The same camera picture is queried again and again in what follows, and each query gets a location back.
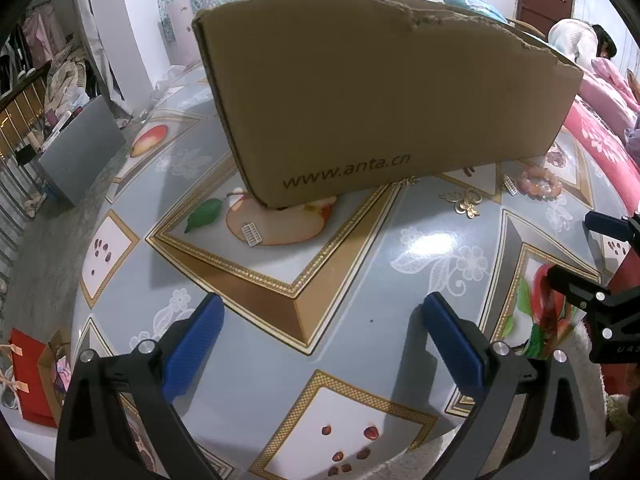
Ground pink bead bracelet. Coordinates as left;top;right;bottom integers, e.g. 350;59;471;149
516;166;564;201

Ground brown cardboard box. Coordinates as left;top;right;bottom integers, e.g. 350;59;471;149
192;0;582;208

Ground gold butterfly earring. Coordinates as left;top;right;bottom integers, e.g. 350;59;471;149
439;188;483;219

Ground silver rectangular charm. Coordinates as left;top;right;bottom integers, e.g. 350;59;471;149
502;174;518;196

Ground metal stair railing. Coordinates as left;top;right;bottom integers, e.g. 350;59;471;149
0;62;54;281

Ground grey storage box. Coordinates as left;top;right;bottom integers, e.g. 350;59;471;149
35;96;125;206

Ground red gift bag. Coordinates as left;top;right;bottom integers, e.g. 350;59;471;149
9;328;56;428

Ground pink floral blanket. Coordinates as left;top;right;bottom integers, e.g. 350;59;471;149
564;58;639;214

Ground pile of clothes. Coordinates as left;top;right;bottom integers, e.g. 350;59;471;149
22;3;99;118

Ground teal patterned pillow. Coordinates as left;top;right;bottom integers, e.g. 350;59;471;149
442;0;508;24

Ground person in white top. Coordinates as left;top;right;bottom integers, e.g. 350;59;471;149
547;18;617;70

